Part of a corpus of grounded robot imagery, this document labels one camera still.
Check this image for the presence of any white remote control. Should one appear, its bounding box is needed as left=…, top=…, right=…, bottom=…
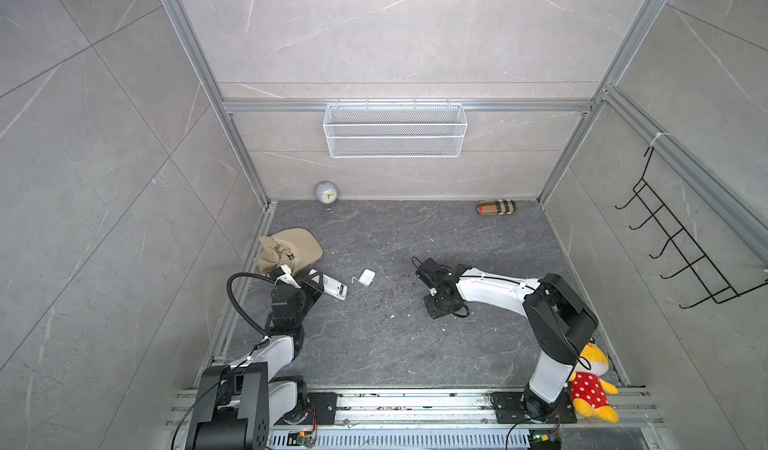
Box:
left=321, top=275, right=348, bottom=301

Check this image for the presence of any white remote battery cover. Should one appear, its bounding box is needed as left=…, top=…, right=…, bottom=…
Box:
left=357, top=269, right=376, bottom=287

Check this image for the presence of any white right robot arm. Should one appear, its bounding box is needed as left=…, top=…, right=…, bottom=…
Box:
left=412, top=258, right=599, bottom=413

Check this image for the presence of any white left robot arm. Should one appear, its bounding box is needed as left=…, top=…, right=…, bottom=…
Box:
left=181, top=265, right=325, bottom=449

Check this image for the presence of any beige cap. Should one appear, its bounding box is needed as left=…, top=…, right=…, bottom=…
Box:
left=257, top=228, right=323, bottom=275

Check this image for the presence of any small grey desk clock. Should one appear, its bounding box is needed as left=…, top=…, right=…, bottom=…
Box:
left=315, top=181, right=339, bottom=209

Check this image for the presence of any yellow plush toy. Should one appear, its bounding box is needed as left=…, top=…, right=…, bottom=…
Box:
left=569, top=343, right=620, bottom=424

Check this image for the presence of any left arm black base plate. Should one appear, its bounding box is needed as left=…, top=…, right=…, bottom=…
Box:
left=277, top=392, right=339, bottom=426

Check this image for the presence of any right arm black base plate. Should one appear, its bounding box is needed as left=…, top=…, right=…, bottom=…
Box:
left=489, top=389, right=577, bottom=424

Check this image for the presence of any white wire mesh basket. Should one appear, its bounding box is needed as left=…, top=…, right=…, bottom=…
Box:
left=323, top=103, right=468, bottom=159

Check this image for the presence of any aluminium front rail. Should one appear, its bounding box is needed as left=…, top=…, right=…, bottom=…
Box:
left=164, top=387, right=665, bottom=431

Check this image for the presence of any black wall hook rack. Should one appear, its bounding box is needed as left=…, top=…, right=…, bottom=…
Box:
left=614, top=147, right=767, bottom=310

